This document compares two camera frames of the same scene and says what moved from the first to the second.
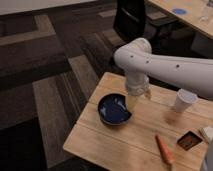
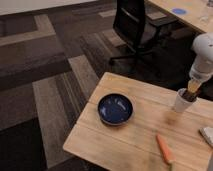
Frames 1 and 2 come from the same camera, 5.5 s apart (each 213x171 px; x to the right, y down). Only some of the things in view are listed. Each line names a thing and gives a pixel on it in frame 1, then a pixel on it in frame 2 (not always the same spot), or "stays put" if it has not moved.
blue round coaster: x=179 y=11 stays put
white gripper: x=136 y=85 -> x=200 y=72
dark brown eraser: x=189 y=140 -> x=189 y=96
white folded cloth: x=208 y=132 stays put
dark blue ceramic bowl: x=112 y=108 stays put
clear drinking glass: x=204 y=11 stays put
